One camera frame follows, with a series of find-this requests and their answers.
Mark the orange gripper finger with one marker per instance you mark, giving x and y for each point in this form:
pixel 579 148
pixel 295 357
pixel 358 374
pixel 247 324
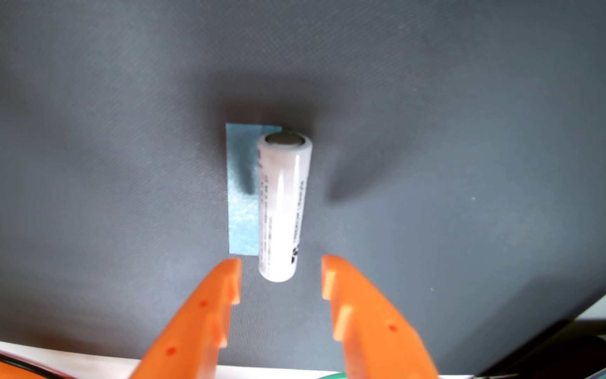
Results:
pixel 192 326
pixel 376 331

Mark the light blue tape square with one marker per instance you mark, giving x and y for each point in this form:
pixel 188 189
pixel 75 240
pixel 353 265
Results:
pixel 240 221

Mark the white cylindrical battery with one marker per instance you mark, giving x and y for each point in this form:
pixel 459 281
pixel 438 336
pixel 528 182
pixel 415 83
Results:
pixel 282 210

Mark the dark grey mat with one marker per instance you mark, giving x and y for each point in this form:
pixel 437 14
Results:
pixel 440 158

